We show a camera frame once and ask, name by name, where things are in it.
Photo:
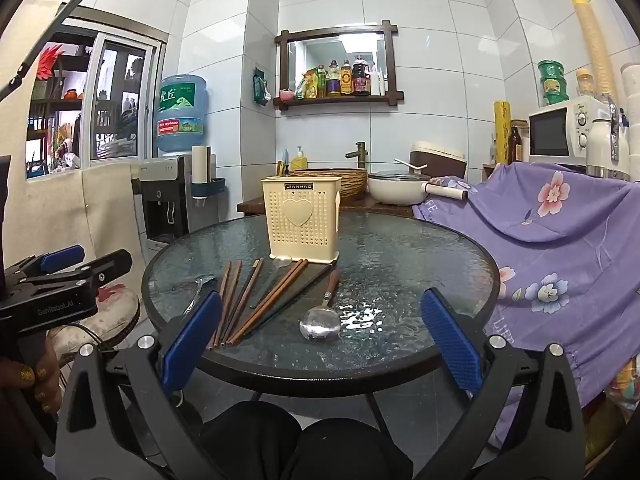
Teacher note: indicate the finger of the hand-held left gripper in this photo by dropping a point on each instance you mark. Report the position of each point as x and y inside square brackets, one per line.
[60, 256]
[110, 265]

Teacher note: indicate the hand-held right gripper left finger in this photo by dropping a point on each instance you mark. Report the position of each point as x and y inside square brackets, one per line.
[192, 340]

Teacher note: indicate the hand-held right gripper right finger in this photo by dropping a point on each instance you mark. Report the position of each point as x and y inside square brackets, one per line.
[450, 340]

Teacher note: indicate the all-metal spoon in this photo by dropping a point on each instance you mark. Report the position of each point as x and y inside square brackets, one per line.
[202, 281]

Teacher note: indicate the dark brown wooden chopstick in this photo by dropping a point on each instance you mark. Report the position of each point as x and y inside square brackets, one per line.
[245, 301]

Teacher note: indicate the cream perforated utensil holder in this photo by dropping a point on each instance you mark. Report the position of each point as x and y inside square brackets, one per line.
[300, 230]

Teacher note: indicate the person's left hand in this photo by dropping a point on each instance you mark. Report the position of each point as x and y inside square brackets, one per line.
[52, 375]

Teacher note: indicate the stained white stool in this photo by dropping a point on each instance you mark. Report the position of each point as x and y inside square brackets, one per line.
[117, 315]

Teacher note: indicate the grey water dispenser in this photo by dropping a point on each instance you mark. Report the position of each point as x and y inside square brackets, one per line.
[162, 200]

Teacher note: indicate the person's black trousers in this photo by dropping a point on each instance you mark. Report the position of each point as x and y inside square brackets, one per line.
[260, 440]

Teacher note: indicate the purple floral cloth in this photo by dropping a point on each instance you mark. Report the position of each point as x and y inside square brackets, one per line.
[550, 250]

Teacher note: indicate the dark wooden counter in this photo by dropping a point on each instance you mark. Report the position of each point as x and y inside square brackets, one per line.
[380, 207]

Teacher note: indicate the white pot with glass lid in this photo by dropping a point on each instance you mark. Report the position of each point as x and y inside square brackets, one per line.
[395, 191]

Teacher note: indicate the sliding window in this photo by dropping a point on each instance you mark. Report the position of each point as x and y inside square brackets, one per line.
[115, 105]

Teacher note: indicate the blue water jug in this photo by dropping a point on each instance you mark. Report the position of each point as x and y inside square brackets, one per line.
[181, 110]

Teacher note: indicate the white rice paddle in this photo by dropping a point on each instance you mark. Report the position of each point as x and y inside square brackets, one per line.
[407, 164]

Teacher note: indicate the brown and white rice cooker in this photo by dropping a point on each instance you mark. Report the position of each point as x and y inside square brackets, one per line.
[440, 157]

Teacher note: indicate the woven pattern basin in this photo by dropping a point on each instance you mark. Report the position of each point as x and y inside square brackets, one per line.
[352, 185]

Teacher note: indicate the red paper fan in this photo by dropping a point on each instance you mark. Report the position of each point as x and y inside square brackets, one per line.
[50, 60]

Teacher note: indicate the brown glass bottle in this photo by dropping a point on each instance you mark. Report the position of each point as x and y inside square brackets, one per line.
[515, 145]

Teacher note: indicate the bronze bamboo faucet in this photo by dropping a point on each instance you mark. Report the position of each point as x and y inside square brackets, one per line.
[360, 152]

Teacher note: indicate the yellow soap dispenser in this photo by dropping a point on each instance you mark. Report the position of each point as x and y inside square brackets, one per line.
[299, 161]

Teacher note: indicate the yellow wrap roll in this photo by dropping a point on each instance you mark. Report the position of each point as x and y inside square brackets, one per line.
[501, 130]

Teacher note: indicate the white microwave oven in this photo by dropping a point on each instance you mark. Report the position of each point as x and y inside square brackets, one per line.
[550, 132]

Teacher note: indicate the pink bowl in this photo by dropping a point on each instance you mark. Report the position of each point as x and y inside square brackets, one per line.
[286, 95]

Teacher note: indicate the white thermos kettle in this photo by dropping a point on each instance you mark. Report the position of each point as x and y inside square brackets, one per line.
[605, 145]

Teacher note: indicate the white squeeze bottle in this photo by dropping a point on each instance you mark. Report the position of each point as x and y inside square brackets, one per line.
[383, 84]
[375, 82]

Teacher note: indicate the yellow snack packet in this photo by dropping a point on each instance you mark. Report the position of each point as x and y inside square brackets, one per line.
[306, 85]

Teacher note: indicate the dark soy sauce bottle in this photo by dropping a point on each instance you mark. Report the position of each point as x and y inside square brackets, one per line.
[360, 77]

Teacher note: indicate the green bottle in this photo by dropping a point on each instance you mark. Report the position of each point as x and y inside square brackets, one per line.
[321, 82]

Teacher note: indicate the yellow label oil bottle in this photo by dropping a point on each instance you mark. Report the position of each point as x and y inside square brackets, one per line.
[346, 80]

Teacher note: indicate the purple label bottle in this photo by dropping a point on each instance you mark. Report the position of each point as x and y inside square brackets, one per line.
[333, 82]

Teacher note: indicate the wooden framed mirror shelf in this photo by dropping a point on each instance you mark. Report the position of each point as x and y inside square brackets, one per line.
[390, 60]

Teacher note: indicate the small jar with orange lid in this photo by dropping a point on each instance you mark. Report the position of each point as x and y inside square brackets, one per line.
[585, 84]

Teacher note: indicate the stack of paper cups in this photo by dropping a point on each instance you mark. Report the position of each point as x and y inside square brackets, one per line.
[595, 40]

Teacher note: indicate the blue and white wall holder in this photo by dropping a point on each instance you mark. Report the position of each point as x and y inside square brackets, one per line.
[210, 187]

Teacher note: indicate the green wall packet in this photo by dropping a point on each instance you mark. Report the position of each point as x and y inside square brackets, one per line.
[261, 87]

